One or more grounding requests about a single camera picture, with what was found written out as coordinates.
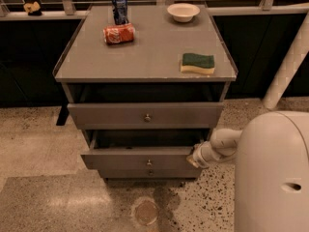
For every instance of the orange soda can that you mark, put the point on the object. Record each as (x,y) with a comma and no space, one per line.
(117,34)

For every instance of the grey top drawer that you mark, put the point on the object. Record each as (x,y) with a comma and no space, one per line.
(145,115)

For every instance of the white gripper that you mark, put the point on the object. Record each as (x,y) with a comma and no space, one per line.
(204,156)

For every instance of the blue soda can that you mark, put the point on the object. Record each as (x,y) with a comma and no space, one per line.
(120,11)

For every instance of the metal railing ledge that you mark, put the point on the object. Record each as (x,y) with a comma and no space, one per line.
(42,14)

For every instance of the small yellow black object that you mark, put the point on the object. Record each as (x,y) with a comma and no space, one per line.
(32,8)

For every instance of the white bowl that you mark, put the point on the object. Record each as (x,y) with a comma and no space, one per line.
(183,12)

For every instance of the grey bottom drawer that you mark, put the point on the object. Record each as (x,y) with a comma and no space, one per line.
(152,173)

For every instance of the grey drawer cabinet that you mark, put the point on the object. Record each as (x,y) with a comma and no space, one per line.
(148,69)

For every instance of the grey drawer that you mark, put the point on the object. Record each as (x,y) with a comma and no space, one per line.
(142,149)
(145,115)
(152,173)

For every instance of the white diagonal pipe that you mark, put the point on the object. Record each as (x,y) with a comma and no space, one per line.
(289,66)

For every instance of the green yellow sponge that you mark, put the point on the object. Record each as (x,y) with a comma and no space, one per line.
(197,63)

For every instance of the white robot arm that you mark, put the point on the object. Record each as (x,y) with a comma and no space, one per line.
(272,170)

